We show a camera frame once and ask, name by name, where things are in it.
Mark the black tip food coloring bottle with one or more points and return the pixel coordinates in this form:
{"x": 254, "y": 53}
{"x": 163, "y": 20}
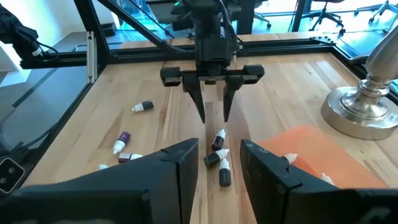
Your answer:
{"x": 290, "y": 158}

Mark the black aluminium rig frame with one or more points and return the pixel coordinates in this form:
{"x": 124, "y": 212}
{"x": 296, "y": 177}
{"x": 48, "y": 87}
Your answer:
{"x": 140, "y": 54}

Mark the dark red label dropper bottle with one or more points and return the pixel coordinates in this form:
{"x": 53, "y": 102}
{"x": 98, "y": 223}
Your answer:
{"x": 129, "y": 156}

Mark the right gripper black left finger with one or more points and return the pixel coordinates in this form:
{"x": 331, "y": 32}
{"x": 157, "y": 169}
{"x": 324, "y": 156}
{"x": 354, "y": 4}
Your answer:
{"x": 140, "y": 193}

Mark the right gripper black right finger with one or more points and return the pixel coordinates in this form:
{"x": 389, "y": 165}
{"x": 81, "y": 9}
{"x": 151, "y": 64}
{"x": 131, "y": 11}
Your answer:
{"x": 273, "y": 199}

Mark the silver aluminium frame bracket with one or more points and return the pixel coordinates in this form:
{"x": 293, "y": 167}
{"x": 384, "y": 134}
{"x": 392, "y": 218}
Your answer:
{"x": 90, "y": 56}

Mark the white shade silver lamp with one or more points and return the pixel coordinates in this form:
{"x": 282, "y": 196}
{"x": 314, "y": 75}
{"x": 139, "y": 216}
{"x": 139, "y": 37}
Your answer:
{"x": 357, "y": 115}

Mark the black mouse with light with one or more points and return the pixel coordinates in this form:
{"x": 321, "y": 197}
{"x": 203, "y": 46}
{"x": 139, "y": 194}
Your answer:
{"x": 177, "y": 3}

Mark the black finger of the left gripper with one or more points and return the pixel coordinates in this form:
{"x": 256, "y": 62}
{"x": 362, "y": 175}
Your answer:
{"x": 231, "y": 87}
{"x": 194, "y": 87}

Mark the orange translucent plastic bin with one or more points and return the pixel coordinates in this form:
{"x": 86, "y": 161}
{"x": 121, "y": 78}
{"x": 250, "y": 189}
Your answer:
{"x": 326, "y": 149}

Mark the small white-capped dropper bottle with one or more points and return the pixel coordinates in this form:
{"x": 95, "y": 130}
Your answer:
{"x": 218, "y": 139}
{"x": 224, "y": 172}
{"x": 143, "y": 106}
{"x": 216, "y": 157}

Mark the purple label dropper bottle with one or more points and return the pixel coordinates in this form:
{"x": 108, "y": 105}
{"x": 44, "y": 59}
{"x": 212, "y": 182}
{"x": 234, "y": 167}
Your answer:
{"x": 122, "y": 142}

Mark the black padded device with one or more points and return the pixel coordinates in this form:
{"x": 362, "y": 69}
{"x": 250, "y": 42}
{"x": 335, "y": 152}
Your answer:
{"x": 15, "y": 34}

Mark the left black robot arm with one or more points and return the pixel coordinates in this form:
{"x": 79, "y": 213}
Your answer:
{"x": 208, "y": 21}

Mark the black office chair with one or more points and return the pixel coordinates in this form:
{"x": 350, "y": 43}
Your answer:
{"x": 323, "y": 12}

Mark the black socket box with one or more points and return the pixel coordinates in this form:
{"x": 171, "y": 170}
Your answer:
{"x": 11, "y": 175}

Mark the blue label dropper bottle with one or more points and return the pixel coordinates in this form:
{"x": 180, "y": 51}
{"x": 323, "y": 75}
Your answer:
{"x": 102, "y": 167}

